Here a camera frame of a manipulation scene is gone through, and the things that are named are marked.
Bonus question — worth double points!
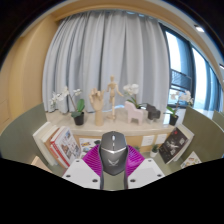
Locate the red-spined photo magazine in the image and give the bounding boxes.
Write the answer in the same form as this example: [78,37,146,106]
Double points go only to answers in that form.
[49,126,83,168]

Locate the white orchid in black pot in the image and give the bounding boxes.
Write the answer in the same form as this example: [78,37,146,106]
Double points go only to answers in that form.
[49,86,86,126]
[163,89,195,127]
[122,83,148,110]

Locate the grey curtain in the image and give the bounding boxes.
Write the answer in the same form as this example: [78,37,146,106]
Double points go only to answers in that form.
[41,9,174,114]

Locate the beige desk back ledge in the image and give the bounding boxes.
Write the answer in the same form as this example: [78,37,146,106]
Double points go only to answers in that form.
[44,111,178,158]

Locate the tan book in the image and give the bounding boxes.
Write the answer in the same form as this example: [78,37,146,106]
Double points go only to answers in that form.
[42,124,68,168]

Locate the white sticker sheet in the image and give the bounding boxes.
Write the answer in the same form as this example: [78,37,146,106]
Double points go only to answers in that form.
[78,137,103,158]

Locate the colourful sticker sheet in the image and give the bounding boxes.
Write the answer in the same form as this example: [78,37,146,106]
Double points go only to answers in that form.
[180,150,203,169]

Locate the green desk partition panel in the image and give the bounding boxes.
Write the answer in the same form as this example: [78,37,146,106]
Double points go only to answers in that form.
[181,106,224,164]
[0,102,48,161]

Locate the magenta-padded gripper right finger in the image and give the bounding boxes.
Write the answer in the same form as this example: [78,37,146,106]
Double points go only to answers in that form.
[124,146,166,190]

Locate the grey computer mouse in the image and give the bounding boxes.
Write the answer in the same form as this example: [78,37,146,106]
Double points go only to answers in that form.
[98,130,130,177]

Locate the white wall socket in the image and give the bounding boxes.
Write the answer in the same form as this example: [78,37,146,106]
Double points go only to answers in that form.
[140,134,156,148]
[155,133,169,145]

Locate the wooden mannequin figure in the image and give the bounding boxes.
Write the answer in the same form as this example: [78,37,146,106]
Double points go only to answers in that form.
[105,75,124,122]

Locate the black-covered book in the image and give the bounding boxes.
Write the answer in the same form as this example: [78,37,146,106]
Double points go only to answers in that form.
[158,126,189,165]

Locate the dark horse figurine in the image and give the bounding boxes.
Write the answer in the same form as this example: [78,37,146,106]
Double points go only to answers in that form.
[145,103,162,122]

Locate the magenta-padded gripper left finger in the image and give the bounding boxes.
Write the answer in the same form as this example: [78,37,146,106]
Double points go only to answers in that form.
[62,145,103,190]

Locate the thick white book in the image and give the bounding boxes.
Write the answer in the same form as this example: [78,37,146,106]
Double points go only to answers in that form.
[32,121,59,167]

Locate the pink horse figurine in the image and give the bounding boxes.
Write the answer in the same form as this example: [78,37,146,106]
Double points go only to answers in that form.
[124,100,149,126]

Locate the dark-framed window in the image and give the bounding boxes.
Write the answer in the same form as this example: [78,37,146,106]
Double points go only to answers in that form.
[159,23,224,114]

